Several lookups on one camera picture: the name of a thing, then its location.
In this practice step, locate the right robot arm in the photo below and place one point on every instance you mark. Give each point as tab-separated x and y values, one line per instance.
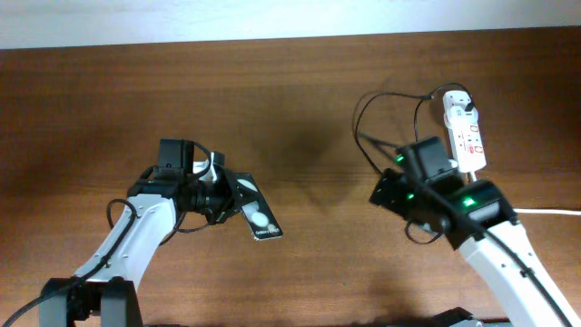
426	190

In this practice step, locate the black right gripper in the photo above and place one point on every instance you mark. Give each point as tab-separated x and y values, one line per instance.
386	191

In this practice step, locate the black smartphone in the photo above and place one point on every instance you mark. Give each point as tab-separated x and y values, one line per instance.
261	220

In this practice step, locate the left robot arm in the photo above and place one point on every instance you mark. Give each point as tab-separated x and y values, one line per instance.
153	211

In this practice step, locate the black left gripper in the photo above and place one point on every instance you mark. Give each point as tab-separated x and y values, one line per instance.
234	196

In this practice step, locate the white power strip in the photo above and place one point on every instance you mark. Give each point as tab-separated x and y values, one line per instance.
467	147

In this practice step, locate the white usb charger adapter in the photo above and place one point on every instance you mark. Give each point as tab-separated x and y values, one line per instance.
459	109

